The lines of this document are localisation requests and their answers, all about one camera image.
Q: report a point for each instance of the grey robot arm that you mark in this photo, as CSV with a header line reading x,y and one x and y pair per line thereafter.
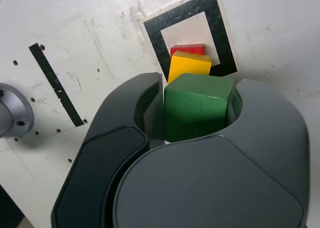
x,y
15,112

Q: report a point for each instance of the red cube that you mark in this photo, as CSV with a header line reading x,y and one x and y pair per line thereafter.
x,y
187,49

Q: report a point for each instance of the green cube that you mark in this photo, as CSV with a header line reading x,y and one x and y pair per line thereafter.
x,y
195,107

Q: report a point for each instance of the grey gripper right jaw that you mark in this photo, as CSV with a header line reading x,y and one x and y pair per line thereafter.
x,y
212,188

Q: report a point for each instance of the black tape square outline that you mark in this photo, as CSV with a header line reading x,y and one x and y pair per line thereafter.
x,y
155,42

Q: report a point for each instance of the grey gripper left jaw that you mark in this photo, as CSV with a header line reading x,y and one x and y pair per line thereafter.
x,y
100,163

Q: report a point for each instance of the black tape strip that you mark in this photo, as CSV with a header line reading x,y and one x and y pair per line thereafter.
x,y
55,82

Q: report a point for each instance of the yellow cube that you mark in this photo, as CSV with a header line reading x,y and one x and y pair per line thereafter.
x,y
187,65

